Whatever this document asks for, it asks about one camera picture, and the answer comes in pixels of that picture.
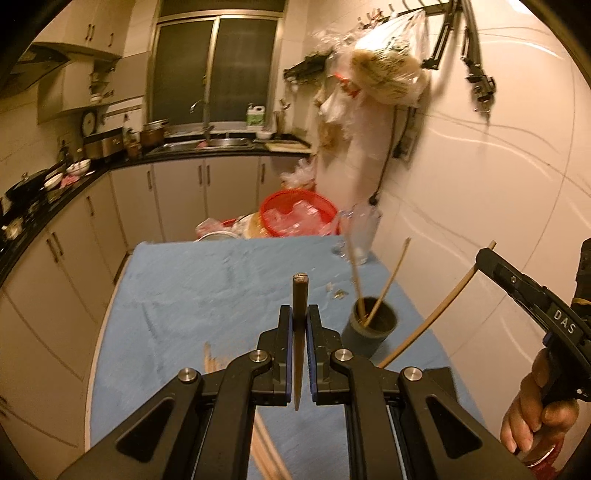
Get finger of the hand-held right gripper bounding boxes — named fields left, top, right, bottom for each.
left=475, top=248, right=553, bottom=320

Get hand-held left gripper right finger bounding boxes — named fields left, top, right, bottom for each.
left=307, top=305, right=539, bottom=480

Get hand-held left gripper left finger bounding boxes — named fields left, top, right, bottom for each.
left=58, top=305, right=295, bottom=480

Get dark wooden chopstick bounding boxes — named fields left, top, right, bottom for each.
left=292, top=273, right=309, bottom=411

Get grey cup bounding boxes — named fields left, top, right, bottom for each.
left=342, top=298, right=398, bottom=361

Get light wooden chopstick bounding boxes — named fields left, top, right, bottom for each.
left=203, top=342, right=223, bottom=374
left=252, top=410, right=293, bottom=480
left=365, top=237, right=411, bottom=326
left=376, top=239, right=498, bottom=369
left=347, top=222, right=368, bottom=325

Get person's right hand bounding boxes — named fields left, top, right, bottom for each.
left=501, top=345, right=581, bottom=457

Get blue table mat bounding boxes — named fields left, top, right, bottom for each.
left=90, top=235, right=485, bottom=480

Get glass mug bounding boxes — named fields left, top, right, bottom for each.
left=335, top=204, right=383, bottom=267

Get red plastic basket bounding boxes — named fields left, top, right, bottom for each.
left=259, top=189, right=341, bottom=239

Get crumpled white plastic bag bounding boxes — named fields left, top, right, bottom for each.
left=280, top=158, right=320, bottom=193

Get base kitchen cabinets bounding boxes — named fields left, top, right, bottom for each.
left=0, top=154, right=305, bottom=462

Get wooden cutting board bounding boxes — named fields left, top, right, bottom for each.
left=264, top=140, right=312, bottom=154

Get hanging white plastic bags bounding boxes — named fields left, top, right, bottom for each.
left=316, top=69, right=395, bottom=210

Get steel kitchen sink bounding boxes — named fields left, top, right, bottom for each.
left=156, top=136, right=256, bottom=152

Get bagged bread in plastic bag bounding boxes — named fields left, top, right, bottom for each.
left=342, top=10, right=431, bottom=108

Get metal sink faucet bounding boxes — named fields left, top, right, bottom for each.
left=189, top=99, right=216, bottom=143

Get brown cooking pot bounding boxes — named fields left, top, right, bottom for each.
left=139, top=119, right=170, bottom=147

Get metal toaster oven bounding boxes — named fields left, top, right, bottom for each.
left=84, top=130, right=126, bottom=160

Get kitchen window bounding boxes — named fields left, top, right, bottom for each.
left=147, top=13, right=283, bottom=129

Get black wok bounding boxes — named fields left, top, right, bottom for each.
left=4, top=168, right=51, bottom=200

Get open shelf with dishes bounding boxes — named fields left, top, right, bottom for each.
left=89, top=60, right=117, bottom=105

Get upper kitchen cabinets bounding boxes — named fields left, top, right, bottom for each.
left=33, top=0, right=145, bottom=62

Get range hood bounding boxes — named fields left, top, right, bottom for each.
left=0, top=43, right=71, bottom=95

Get black power cable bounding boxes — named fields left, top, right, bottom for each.
left=368, top=105, right=408, bottom=206

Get wall power strip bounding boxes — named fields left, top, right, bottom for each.
left=396, top=107, right=420, bottom=162

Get black wall rack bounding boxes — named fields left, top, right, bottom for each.
left=283, top=52, right=334, bottom=85

